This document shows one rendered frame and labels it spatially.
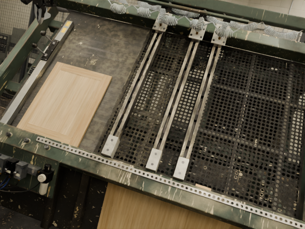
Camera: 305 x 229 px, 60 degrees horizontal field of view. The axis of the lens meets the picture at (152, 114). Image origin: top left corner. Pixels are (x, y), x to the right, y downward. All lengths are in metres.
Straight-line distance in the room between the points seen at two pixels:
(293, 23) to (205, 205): 1.72
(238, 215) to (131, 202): 0.70
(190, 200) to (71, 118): 0.90
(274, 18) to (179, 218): 1.79
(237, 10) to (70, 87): 1.55
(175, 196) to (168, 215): 0.34
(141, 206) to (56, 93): 0.96
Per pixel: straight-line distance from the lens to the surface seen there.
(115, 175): 1.58
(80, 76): 1.99
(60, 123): 1.83
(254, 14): 2.58
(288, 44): 2.17
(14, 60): 2.25
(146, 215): 1.89
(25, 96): 2.02
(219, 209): 1.56
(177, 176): 1.54
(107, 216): 1.97
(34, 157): 1.78
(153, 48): 1.99
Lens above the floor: 1.46
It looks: 9 degrees down
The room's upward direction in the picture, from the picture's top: 15 degrees clockwise
